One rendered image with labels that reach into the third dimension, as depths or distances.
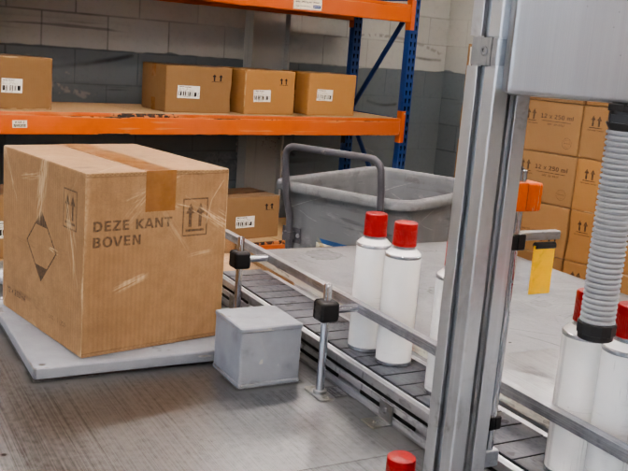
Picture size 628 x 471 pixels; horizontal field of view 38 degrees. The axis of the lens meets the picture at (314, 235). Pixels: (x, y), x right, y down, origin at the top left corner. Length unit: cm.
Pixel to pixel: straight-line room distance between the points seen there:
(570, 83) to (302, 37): 550
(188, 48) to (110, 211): 453
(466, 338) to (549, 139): 371
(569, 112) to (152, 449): 363
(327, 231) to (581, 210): 151
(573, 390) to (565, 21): 39
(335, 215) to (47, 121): 171
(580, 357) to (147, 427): 54
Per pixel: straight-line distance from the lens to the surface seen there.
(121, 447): 113
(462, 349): 89
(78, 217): 131
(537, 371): 135
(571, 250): 454
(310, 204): 345
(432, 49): 707
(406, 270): 125
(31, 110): 455
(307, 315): 149
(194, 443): 114
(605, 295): 83
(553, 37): 81
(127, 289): 135
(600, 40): 82
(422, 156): 713
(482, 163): 86
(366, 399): 127
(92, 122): 462
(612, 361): 96
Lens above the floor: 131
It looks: 12 degrees down
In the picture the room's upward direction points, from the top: 4 degrees clockwise
